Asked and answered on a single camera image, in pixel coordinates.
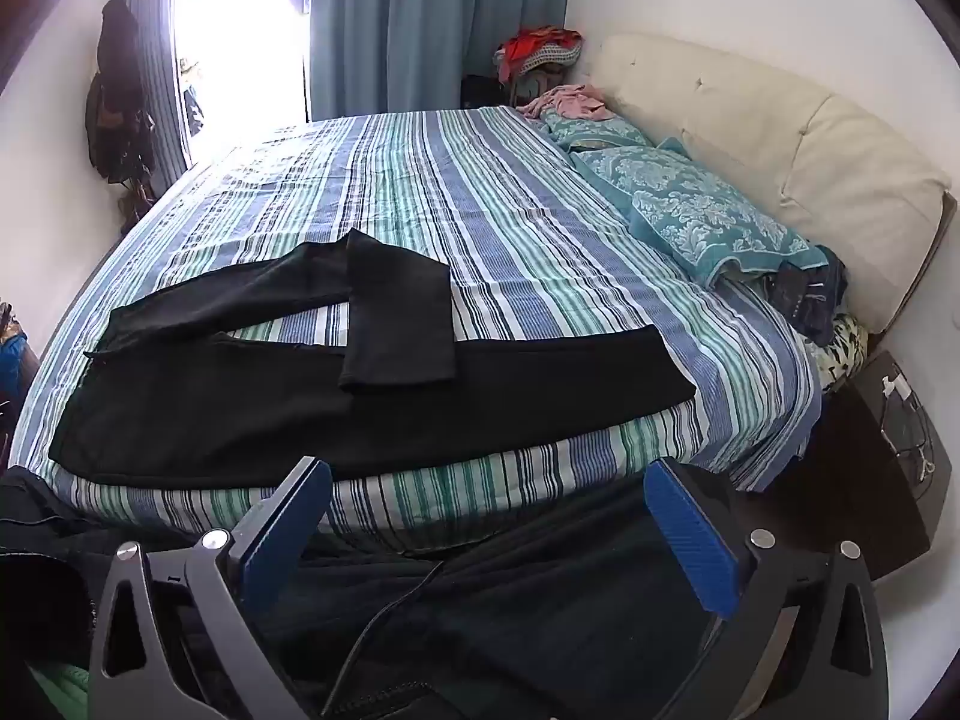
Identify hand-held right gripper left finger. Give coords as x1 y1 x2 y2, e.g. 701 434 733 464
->
88 456 333 720

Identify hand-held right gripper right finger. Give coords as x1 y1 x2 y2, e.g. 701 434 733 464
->
643 457 878 720

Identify black pants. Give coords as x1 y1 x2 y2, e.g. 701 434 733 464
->
48 231 698 488

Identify dark wooden nightstand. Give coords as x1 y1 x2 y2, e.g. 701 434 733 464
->
750 349 953 582

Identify person's black clothing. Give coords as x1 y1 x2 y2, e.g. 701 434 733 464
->
0 465 751 720

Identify floral cloth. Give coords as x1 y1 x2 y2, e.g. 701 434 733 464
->
814 313 869 391

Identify green cloth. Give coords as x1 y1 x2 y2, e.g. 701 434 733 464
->
30 661 92 720

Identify dark blue clothes heap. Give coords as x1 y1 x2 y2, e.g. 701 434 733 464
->
765 244 848 346

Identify blue cloth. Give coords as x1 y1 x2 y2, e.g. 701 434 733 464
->
0 330 31 400

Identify large teal patterned pillow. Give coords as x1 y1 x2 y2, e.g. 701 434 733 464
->
574 139 826 286

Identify striped bed sheet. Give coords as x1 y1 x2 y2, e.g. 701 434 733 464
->
7 106 826 533

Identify cream padded headboard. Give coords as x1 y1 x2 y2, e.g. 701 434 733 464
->
592 34 957 335

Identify small teal patterned pillow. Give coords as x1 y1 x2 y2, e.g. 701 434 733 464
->
540 109 653 152

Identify hanging laundry outside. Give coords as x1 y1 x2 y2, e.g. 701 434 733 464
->
180 56 206 137

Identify pink crumpled cloth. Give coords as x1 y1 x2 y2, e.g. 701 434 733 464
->
523 84 616 122

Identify dark hanging clothes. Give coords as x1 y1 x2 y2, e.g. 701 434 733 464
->
84 0 158 185

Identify narrow blue curtain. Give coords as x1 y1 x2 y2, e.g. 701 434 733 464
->
124 0 192 173

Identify red clothes pile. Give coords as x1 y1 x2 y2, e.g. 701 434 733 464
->
493 28 584 83

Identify wide blue curtain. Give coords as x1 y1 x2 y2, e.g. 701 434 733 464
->
309 0 575 121

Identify black cable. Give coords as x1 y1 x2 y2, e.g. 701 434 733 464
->
322 556 447 720

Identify white cable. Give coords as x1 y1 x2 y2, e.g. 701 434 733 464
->
877 373 938 485

